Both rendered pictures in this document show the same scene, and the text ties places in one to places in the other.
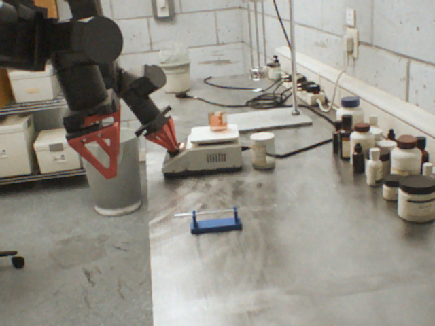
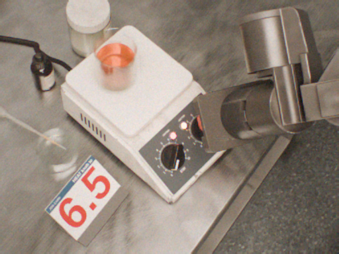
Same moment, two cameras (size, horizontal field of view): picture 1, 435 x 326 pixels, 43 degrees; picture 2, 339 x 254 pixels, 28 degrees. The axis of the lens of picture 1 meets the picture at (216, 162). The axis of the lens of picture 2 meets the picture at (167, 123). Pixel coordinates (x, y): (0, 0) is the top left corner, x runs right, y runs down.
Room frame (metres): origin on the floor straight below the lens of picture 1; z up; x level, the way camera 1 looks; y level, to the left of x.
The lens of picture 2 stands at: (1.65, 0.30, 1.58)
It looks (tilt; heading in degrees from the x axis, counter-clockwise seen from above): 63 degrees down; 216
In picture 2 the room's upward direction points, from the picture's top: 6 degrees clockwise
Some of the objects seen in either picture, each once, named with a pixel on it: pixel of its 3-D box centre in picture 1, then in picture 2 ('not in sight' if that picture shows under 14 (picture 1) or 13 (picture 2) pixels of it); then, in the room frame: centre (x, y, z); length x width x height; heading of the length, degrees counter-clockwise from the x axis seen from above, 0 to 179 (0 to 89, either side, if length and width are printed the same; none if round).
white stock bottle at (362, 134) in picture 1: (362, 144); not in sight; (1.23, -0.35, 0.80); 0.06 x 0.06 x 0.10
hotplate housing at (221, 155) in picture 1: (205, 150); (144, 108); (1.33, 0.02, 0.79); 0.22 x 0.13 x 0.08; 88
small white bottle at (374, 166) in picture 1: (374, 166); not in sight; (1.11, -0.34, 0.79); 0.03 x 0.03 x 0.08
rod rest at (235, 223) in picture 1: (215, 219); not in sight; (0.96, 0.01, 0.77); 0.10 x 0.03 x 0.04; 91
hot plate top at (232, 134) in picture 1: (214, 133); (129, 79); (1.33, 0.00, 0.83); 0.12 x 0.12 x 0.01; 88
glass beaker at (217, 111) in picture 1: (216, 116); (116, 63); (1.34, -0.01, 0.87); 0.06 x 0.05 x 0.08; 76
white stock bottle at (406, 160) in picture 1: (406, 164); not in sight; (1.07, -0.40, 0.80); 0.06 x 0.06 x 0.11
